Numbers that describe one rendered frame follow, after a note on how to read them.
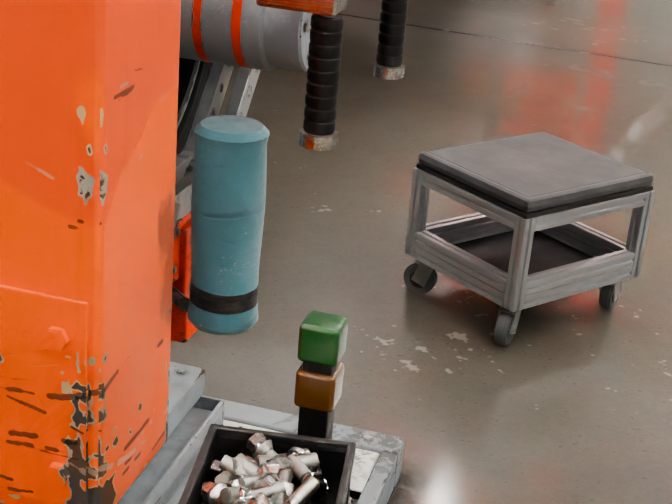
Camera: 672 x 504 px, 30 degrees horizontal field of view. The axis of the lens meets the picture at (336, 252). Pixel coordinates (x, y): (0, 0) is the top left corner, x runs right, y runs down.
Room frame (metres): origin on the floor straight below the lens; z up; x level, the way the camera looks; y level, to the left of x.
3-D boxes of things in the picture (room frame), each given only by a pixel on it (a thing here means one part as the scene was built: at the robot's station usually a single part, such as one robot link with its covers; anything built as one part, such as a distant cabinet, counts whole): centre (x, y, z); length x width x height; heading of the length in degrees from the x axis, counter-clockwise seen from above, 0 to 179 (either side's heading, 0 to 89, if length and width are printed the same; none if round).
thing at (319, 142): (1.35, 0.03, 0.83); 0.04 x 0.04 x 0.16
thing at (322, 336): (1.08, 0.01, 0.64); 0.04 x 0.04 x 0.04; 76
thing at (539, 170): (2.62, -0.42, 0.17); 0.43 x 0.36 x 0.34; 129
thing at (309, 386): (1.08, 0.01, 0.59); 0.04 x 0.04 x 0.04; 76
